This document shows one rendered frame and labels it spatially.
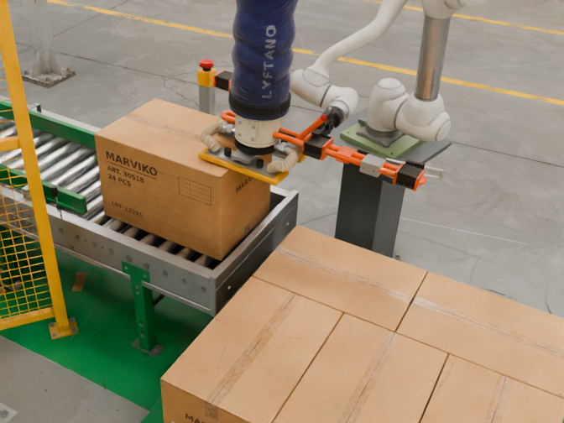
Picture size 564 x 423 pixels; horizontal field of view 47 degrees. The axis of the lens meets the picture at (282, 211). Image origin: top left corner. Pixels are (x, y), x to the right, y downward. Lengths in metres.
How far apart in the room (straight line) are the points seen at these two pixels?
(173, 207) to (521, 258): 2.06
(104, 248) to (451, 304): 1.41
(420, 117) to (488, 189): 1.62
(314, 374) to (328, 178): 2.19
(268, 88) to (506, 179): 2.59
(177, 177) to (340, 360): 0.92
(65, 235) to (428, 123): 1.62
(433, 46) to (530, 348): 1.21
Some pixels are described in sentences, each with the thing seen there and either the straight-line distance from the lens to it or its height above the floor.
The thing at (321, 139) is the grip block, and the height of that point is 1.09.
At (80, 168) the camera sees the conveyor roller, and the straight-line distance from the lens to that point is 3.31.
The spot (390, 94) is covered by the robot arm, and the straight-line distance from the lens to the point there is 2.96.
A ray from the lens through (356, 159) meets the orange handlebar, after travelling 2.31.
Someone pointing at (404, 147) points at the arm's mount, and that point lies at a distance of 3.07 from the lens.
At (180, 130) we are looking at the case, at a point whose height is 0.95.
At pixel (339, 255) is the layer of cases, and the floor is 0.54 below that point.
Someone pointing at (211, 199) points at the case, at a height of 0.84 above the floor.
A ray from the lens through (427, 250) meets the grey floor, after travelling 3.75.
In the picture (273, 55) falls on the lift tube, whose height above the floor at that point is 1.40.
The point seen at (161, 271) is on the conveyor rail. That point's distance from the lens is 2.64.
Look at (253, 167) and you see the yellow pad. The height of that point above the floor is 0.98.
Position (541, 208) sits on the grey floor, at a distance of 4.37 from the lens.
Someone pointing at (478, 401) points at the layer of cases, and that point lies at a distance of 2.30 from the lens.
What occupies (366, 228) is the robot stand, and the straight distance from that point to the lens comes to 3.28.
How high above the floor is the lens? 2.23
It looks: 35 degrees down
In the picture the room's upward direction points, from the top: 4 degrees clockwise
